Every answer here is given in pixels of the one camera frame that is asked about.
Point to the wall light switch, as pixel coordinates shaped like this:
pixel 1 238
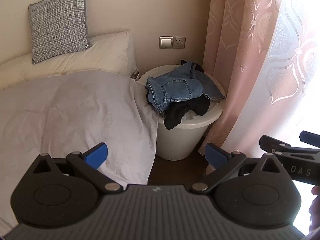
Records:
pixel 166 42

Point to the white laundry bin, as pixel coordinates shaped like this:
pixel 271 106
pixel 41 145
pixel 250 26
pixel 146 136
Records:
pixel 175 142

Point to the white pillow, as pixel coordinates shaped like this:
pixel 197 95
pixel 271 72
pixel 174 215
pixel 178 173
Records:
pixel 105 55

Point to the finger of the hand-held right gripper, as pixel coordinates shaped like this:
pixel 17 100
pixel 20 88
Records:
pixel 308 136
pixel 271 142

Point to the blue jeans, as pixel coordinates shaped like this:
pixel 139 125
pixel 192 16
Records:
pixel 172 90

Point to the person's right hand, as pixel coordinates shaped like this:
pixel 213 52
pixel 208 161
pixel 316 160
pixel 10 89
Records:
pixel 315 205

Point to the white bed blanket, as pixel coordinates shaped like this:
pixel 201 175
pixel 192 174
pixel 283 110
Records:
pixel 75 120

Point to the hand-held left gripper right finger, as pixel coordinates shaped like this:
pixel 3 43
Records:
pixel 216 156

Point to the grey checked cushion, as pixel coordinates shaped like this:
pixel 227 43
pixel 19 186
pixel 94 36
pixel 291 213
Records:
pixel 58 22

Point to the pink patterned curtain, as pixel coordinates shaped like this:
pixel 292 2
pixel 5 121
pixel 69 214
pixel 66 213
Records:
pixel 250 55

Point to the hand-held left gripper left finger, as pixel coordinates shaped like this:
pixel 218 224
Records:
pixel 96 155

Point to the black garment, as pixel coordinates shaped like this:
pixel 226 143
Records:
pixel 180 112

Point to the wall power socket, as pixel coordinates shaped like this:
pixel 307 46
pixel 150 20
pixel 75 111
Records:
pixel 179 43

